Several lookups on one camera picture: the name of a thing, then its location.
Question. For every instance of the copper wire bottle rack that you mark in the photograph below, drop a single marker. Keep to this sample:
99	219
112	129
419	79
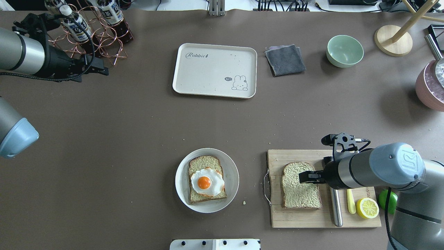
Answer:
109	39

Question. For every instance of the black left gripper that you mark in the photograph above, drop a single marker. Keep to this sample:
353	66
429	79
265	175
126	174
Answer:
56	63

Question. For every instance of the steel muddler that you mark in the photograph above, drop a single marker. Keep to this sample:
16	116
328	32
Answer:
337	213

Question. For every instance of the pink bowl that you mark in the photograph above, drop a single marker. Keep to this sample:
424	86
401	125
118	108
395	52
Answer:
428	89

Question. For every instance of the half lemon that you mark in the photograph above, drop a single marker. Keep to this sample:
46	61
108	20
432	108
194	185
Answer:
367	208

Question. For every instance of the bread slice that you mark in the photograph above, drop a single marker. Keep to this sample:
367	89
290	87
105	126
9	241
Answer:
296	194
199	163

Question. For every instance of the wooden stand with round base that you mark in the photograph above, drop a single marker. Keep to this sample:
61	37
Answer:
396	41

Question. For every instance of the grey folded cloth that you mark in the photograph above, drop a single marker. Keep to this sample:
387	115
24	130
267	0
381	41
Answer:
285	59

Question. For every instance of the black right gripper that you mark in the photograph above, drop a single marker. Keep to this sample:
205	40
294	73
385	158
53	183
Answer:
330	176

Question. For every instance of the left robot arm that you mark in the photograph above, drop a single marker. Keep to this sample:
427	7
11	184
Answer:
16	132

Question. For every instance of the fried egg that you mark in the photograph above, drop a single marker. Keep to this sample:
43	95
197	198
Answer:
207	182

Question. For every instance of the cream rabbit tray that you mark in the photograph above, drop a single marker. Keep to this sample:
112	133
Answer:
216	70

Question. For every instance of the white round plate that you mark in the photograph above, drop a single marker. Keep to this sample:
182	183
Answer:
230	174

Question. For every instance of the metal ice scoop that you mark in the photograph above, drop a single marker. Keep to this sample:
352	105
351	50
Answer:
438	68

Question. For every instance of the green bowl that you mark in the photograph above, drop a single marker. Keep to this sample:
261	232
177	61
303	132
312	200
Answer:
344	51

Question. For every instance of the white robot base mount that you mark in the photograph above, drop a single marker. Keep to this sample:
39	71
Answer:
216	244

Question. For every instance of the tea bottle back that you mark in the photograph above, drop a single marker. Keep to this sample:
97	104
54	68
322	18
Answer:
110	11

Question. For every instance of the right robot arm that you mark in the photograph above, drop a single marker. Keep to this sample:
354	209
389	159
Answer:
418	214

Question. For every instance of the tea bottle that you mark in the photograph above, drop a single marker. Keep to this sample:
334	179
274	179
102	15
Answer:
75	24
110	11
53	6

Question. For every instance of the tea bottle front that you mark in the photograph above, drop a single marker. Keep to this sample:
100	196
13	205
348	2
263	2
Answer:
75	24

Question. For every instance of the aluminium frame bracket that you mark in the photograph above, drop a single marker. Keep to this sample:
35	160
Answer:
216	7

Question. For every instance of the green lime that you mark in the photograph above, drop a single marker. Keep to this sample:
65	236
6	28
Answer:
393	200

